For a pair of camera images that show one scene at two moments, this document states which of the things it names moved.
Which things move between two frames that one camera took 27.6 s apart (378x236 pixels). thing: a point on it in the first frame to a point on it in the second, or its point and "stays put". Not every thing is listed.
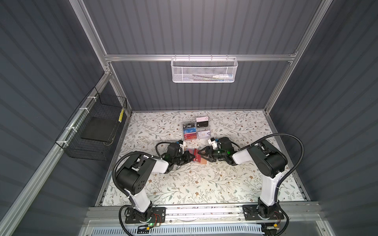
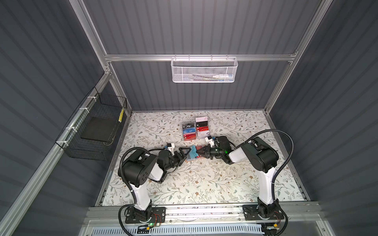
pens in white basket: x=217 y=77 stays put
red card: x=198 y=157 to x=203 y=128
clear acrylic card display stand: x=198 y=129 stays put
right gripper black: x=208 y=149 stays put
